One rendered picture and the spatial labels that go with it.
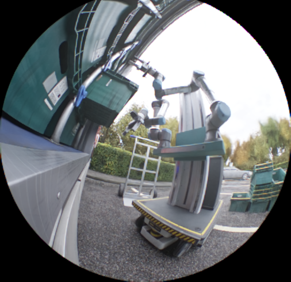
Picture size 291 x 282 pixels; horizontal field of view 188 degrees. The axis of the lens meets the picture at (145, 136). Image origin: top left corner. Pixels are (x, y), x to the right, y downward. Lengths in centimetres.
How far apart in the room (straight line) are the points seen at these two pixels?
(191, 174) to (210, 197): 31
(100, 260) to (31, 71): 81
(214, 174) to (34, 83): 112
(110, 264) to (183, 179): 93
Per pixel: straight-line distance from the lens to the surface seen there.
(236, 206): 192
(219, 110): 58
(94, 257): 75
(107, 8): 38
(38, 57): 24
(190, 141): 86
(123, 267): 73
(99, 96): 53
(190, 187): 89
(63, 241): 19
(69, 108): 42
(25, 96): 25
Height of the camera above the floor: 67
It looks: 19 degrees up
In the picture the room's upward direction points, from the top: 12 degrees clockwise
